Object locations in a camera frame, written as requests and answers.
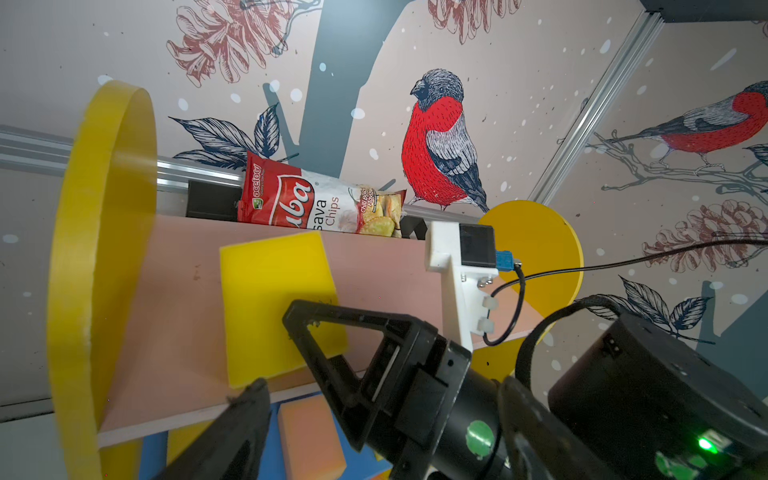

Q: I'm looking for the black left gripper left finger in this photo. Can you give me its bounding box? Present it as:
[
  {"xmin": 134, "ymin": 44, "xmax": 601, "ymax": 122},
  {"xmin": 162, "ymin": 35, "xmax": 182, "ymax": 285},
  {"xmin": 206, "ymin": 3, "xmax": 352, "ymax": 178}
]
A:
[{"xmin": 156, "ymin": 378, "xmax": 271, "ymax": 480}]

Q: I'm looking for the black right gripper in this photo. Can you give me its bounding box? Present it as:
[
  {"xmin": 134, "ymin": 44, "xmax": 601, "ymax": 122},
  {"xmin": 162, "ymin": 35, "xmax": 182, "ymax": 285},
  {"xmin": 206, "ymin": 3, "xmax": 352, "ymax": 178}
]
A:
[{"xmin": 283, "ymin": 300, "xmax": 515, "ymax": 479}]

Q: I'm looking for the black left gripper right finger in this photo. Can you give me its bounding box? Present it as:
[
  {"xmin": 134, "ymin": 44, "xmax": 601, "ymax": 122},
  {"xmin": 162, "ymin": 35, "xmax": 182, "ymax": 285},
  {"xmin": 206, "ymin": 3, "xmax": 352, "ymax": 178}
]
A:
[{"xmin": 497, "ymin": 376, "xmax": 620, "ymax": 480}]

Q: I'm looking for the salmon pink sponge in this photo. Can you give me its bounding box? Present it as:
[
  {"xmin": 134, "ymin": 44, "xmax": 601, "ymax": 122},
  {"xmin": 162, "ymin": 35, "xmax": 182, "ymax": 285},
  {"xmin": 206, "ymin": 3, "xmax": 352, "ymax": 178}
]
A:
[{"xmin": 278, "ymin": 395, "xmax": 347, "ymax": 479}]

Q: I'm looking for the bright yellow sponge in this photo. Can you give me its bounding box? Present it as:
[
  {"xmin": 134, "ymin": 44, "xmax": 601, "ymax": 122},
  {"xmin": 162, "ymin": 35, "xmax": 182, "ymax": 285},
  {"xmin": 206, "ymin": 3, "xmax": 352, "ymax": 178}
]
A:
[{"xmin": 220, "ymin": 233, "xmax": 338, "ymax": 388}]

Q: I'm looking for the yellow rectangular sponge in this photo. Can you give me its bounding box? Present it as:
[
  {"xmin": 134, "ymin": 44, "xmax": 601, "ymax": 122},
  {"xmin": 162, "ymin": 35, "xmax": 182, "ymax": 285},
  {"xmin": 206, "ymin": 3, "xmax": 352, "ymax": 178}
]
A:
[{"xmin": 166, "ymin": 420, "xmax": 213, "ymax": 465}]

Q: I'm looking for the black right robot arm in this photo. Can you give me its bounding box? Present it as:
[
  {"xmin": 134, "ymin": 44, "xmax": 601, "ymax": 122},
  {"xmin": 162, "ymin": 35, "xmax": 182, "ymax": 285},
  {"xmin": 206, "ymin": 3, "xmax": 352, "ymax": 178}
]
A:
[{"xmin": 283, "ymin": 296, "xmax": 767, "ymax": 479}]

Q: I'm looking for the yellow wooden shelf unit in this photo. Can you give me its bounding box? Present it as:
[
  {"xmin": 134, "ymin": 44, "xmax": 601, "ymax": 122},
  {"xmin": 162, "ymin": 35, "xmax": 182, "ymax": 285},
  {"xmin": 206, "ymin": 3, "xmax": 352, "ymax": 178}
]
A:
[{"xmin": 46, "ymin": 80, "xmax": 585, "ymax": 480}]

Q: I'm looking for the red chips bag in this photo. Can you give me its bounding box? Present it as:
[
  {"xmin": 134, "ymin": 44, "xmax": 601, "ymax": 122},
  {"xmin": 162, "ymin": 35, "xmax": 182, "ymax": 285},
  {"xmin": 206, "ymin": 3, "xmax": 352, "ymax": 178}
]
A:
[{"xmin": 238, "ymin": 153, "xmax": 406, "ymax": 238}]

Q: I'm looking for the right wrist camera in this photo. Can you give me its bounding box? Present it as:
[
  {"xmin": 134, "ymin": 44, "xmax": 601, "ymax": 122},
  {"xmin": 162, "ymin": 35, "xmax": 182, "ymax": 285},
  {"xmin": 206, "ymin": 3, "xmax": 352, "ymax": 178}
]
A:
[{"xmin": 425, "ymin": 221, "xmax": 521, "ymax": 351}]

